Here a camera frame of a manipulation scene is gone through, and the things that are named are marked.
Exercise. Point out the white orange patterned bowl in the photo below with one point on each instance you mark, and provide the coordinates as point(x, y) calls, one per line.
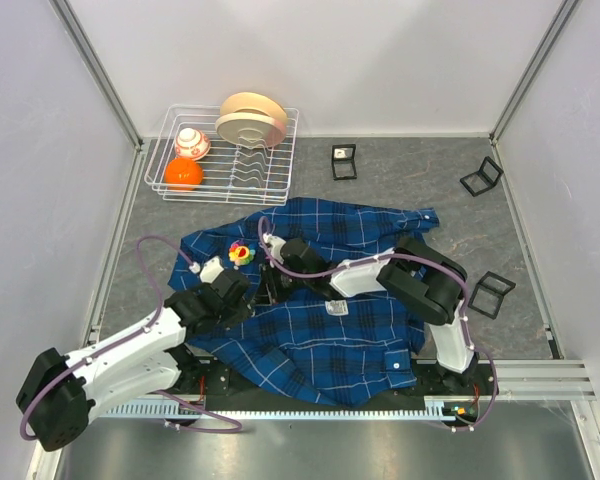
point(192, 143)

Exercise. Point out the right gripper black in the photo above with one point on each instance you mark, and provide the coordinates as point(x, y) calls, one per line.
point(268, 290)

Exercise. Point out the beige plate front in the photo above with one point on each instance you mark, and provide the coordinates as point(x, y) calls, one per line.
point(250, 130)

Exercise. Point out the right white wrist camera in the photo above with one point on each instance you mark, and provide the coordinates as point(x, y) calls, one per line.
point(273, 247)

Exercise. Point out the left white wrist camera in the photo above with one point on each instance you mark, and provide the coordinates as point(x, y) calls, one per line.
point(209, 271)

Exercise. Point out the grey slotted cable duct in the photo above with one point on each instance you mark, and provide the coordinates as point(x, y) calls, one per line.
point(158, 408)

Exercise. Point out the white wire dish rack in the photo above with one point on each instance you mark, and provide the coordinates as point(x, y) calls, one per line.
point(231, 174)

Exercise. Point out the blue plaid shirt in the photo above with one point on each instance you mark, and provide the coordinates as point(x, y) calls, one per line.
point(373, 343)

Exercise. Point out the black display box near right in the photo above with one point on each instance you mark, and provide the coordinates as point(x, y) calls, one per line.
point(489, 293)

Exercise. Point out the black display box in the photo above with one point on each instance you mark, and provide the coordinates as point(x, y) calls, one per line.
point(343, 162)
point(484, 179)
point(489, 293)

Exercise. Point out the colourful flower plush brooch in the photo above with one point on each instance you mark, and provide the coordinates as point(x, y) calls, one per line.
point(241, 254)

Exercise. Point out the white shirt label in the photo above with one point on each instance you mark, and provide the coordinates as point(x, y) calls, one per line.
point(337, 308)

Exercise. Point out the beige plate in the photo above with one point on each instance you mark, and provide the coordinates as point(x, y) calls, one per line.
point(251, 102)
point(250, 130)

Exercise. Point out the black display box far right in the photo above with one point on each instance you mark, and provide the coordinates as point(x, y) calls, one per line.
point(484, 179)

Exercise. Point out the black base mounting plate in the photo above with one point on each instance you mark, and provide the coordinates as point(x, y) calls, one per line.
point(221, 388)

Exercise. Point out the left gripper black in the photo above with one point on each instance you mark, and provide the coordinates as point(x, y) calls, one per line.
point(242, 314)

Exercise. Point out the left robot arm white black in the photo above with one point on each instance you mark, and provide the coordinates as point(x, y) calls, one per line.
point(64, 393)

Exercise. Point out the black display box centre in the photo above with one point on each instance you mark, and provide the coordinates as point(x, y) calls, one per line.
point(343, 162)

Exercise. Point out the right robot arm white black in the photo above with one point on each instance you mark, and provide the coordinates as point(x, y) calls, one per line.
point(428, 284)

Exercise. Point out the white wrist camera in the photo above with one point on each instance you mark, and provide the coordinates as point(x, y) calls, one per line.
point(209, 271)
point(273, 247)

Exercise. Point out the beige plate rear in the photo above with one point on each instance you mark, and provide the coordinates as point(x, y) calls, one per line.
point(251, 102)

